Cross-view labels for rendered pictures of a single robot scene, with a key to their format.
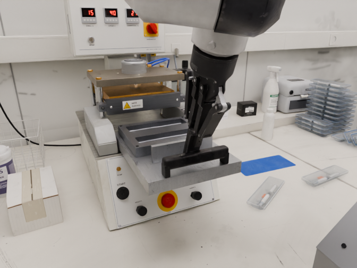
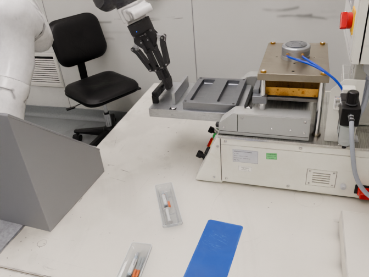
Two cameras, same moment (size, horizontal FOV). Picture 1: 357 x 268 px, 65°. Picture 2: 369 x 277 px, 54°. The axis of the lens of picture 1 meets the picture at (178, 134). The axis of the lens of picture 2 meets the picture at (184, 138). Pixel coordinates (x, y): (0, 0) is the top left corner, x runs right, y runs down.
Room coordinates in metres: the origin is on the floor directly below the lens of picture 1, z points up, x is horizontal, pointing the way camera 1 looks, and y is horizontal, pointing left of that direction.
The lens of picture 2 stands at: (1.37, -0.81, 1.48)
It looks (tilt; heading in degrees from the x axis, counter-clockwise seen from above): 31 degrees down; 135
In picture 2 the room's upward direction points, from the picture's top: 5 degrees counter-clockwise
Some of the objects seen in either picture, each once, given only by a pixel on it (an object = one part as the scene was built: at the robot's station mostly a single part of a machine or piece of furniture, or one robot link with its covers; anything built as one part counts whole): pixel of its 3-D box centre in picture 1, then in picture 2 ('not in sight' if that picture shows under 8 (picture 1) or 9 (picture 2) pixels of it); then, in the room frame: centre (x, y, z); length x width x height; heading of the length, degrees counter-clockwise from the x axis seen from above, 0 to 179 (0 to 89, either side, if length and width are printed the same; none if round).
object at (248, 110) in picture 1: (246, 108); not in sight; (1.46, -0.37, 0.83); 0.09 x 0.06 x 0.07; 108
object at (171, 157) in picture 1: (196, 160); (162, 88); (0.52, -0.04, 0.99); 0.15 x 0.02 x 0.04; 115
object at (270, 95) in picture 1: (271, 89); not in sight; (1.51, -0.51, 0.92); 0.09 x 0.08 x 0.25; 32
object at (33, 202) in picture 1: (34, 197); not in sight; (0.68, 0.41, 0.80); 0.19 x 0.13 x 0.09; 25
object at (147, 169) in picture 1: (170, 144); (202, 95); (0.65, 0.02, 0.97); 0.30 x 0.22 x 0.08; 25
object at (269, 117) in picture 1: (268, 124); not in sight; (1.22, -0.41, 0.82); 0.05 x 0.05 x 0.14
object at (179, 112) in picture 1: (183, 116); (261, 122); (0.89, -0.02, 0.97); 0.26 x 0.05 x 0.07; 25
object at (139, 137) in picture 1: (163, 133); (216, 93); (0.69, 0.04, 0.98); 0.20 x 0.17 x 0.03; 115
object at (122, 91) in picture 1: (137, 85); (293, 72); (0.91, 0.13, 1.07); 0.22 x 0.17 x 0.10; 115
